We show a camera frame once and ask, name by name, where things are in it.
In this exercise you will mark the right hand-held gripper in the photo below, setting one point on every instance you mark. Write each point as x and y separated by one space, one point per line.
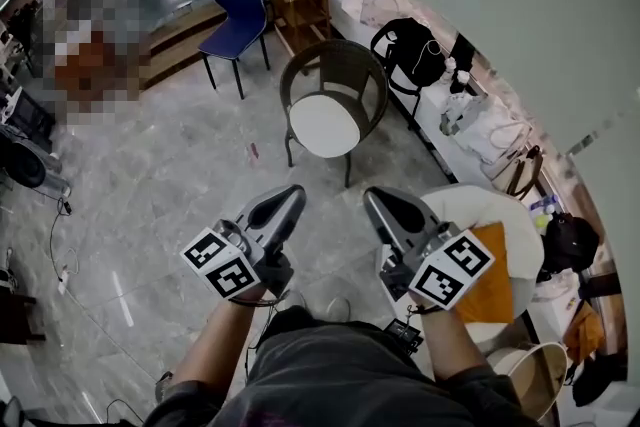
450 270

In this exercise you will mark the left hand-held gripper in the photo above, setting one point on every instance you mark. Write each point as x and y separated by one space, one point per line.
220 265

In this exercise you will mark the white round seat cushion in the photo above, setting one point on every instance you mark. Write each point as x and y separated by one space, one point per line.
325 125

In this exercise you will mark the dark brown wicker chair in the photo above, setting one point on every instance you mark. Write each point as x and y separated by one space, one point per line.
345 65

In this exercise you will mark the person's right forearm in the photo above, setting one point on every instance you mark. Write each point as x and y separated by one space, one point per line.
450 345

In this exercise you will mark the person's left forearm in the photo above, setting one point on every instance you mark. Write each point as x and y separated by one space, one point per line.
220 345

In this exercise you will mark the white round armchair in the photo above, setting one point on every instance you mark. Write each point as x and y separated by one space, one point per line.
480 210

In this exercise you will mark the blue plastic chair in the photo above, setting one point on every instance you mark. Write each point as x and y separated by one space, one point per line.
240 15

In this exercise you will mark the small pink floor item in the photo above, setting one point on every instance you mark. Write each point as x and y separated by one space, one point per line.
254 151

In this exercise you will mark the person's left white shoe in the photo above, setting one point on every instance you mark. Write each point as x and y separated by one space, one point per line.
296 299

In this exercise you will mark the person's white shoe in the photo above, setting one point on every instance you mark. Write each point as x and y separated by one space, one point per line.
340 310
296 299

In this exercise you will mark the black left wrist band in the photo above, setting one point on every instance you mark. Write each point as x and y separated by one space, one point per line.
255 302

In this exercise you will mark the black wrist band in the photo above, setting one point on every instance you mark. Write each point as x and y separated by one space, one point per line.
425 310
255 302

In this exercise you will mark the black right wrist band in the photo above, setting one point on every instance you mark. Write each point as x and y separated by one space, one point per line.
425 310

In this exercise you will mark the white window bench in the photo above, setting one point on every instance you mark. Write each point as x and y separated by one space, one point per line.
430 115

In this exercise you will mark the person's right white shoe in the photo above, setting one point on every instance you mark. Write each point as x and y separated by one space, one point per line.
340 310

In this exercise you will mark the orange cloth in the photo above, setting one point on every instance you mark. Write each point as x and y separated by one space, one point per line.
490 285

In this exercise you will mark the black belt-mounted device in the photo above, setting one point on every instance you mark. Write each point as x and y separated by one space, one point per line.
402 335

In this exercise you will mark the white plastic bag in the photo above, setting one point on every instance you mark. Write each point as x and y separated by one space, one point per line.
480 125

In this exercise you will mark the black armchair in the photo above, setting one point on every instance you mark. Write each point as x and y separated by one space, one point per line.
400 87

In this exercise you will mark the yellow-green bottle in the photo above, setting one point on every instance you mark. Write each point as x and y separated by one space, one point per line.
544 220

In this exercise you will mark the black handbag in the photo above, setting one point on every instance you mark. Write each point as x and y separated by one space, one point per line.
462 55

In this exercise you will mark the black backpack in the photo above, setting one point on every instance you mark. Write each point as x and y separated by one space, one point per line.
570 240

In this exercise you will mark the person's dark grey shirt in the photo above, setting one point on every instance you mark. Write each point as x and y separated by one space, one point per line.
340 380

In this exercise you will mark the wooden step platform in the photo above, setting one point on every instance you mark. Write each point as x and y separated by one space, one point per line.
180 35

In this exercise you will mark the round white side table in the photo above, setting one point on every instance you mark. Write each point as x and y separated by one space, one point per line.
520 375

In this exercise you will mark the wooden shelf rack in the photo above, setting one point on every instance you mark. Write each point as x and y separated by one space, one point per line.
300 5

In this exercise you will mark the pink and white bag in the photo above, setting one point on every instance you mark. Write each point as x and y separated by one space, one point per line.
380 7

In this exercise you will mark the orange bag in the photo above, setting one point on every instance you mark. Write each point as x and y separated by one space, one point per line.
585 330

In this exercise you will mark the black round floor fan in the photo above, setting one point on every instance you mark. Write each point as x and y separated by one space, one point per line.
25 165

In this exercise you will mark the black floor bag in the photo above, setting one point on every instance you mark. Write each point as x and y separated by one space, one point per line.
595 380

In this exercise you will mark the black equipment case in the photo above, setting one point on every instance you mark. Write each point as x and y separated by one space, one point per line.
30 115

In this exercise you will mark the dark wooden table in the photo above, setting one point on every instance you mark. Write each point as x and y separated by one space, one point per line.
17 320

